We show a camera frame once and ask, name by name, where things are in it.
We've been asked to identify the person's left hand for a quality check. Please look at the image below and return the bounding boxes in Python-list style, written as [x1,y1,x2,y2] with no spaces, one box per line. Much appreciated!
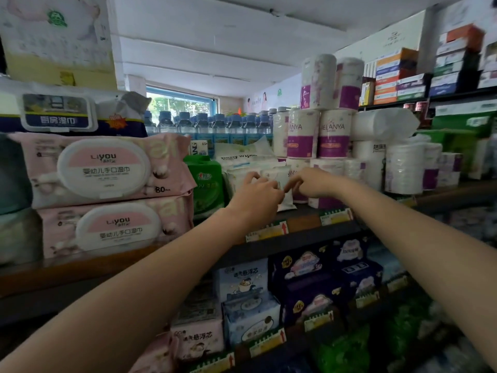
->
[225,171,286,231]

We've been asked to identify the person's right hand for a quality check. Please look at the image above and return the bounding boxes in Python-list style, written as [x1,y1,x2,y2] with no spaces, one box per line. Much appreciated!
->
[283,167,348,200]

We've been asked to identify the white baby wipes packets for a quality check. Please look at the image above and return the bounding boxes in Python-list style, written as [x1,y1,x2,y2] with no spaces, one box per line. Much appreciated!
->
[213,135,288,180]

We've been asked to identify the green wipes packets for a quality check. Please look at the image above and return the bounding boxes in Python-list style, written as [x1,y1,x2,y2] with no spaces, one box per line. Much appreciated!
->
[183,155,227,220]

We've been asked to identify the dark metal shelf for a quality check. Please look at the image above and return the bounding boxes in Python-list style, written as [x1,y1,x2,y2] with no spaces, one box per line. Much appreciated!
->
[0,180,497,373]

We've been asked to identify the pink wipes pack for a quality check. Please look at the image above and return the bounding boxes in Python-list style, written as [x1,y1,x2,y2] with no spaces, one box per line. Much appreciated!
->
[7,132,198,211]
[37,192,195,261]

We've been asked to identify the navy kitchen wipes pack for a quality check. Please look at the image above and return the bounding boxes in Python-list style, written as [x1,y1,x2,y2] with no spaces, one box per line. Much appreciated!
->
[0,77,153,138]

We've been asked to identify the teal lidded wipes pack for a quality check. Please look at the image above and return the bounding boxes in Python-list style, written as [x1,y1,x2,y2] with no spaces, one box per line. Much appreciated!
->
[0,207,44,267]

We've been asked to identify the teal Liyou wipes pack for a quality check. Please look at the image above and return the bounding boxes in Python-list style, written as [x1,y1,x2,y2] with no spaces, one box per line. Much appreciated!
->
[0,134,34,217]

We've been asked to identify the person's left forearm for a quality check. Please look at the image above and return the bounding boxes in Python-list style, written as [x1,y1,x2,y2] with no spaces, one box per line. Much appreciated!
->
[0,207,249,373]

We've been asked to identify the person's right forearm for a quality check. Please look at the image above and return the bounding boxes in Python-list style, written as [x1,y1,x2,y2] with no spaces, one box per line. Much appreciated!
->
[338,176,497,369]

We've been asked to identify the stack of purple-label toilet rolls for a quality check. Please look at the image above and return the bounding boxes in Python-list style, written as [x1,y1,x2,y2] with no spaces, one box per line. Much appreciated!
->
[271,54,465,211]

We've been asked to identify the row of pale tissue packs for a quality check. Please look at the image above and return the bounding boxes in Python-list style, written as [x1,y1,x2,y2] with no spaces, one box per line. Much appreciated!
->
[128,236,413,373]

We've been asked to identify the row of blue-capped water bottles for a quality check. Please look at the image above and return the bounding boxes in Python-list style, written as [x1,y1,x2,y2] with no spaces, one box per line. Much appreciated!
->
[143,110,275,156]

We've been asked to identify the blue framed window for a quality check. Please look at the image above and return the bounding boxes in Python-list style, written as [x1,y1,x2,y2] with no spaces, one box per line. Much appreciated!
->
[146,85,215,123]

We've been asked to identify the stack of orange white boxes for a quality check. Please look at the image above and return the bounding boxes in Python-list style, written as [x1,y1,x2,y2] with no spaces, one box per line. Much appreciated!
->
[359,23,497,107]

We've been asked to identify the row of small price tags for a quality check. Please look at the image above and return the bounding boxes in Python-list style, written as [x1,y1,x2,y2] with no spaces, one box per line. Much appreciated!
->
[189,275,411,373]

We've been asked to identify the green white carton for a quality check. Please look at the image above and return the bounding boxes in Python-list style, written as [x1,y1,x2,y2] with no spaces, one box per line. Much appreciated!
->
[417,98,497,141]

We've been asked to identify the stack of green tissue packs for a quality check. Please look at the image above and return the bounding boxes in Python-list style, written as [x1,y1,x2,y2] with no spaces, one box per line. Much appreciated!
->
[310,295,432,373]

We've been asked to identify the pillar poster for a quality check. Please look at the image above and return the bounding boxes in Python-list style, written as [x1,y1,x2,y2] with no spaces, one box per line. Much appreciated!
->
[0,0,119,91]

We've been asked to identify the wall poster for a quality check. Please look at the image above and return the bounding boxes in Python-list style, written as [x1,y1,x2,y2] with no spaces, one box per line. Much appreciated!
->
[244,73,303,113]

